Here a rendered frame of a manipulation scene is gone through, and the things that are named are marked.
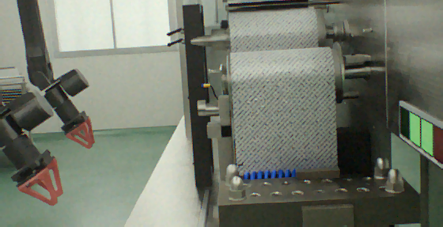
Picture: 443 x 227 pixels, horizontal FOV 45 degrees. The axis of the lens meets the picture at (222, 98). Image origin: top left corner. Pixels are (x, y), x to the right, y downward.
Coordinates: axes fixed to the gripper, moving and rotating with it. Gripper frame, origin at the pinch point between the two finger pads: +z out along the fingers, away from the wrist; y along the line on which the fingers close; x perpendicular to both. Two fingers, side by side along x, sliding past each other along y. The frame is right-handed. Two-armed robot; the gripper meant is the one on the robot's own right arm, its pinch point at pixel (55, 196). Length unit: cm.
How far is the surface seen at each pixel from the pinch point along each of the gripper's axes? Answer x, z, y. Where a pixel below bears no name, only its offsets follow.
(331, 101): -61, 18, 7
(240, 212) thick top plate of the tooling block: -31.2, 21.7, -10.2
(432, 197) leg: -72, 57, 17
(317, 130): -55, 22, 7
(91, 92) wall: 95, 3, 585
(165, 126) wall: 40, 91, 573
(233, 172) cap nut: -34.0, 17.6, 1.5
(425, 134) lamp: -65, 21, -29
